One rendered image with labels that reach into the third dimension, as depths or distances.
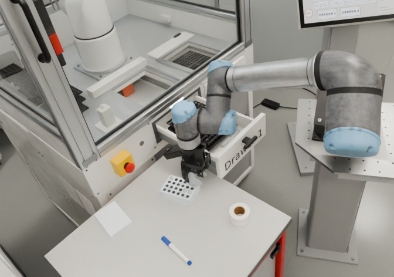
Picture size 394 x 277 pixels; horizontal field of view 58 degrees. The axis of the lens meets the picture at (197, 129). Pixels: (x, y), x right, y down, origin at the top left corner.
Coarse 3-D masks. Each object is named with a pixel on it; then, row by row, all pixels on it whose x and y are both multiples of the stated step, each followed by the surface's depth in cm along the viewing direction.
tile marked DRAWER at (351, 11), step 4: (340, 8) 174; (344, 8) 173; (348, 8) 173; (352, 8) 173; (356, 8) 173; (360, 8) 173; (344, 12) 173; (348, 12) 173; (352, 12) 173; (356, 12) 173; (360, 12) 173; (344, 16) 174; (348, 16) 173
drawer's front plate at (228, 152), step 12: (264, 120) 137; (240, 132) 129; (252, 132) 132; (264, 132) 140; (228, 144) 125; (240, 144) 129; (252, 144) 136; (216, 156) 121; (228, 156) 125; (240, 156) 132; (216, 168) 125; (228, 168) 128
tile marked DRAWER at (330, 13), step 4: (336, 8) 174; (320, 12) 175; (324, 12) 174; (328, 12) 174; (332, 12) 174; (336, 12) 174; (320, 16) 175; (324, 16) 174; (328, 16) 174; (332, 16) 174; (336, 16) 174
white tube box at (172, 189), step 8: (168, 184) 131; (176, 184) 131; (184, 184) 130; (160, 192) 130; (168, 192) 128; (176, 192) 128; (184, 192) 128; (192, 192) 127; (176, 200) 128; (184, 200) 126; (192, 200) 127
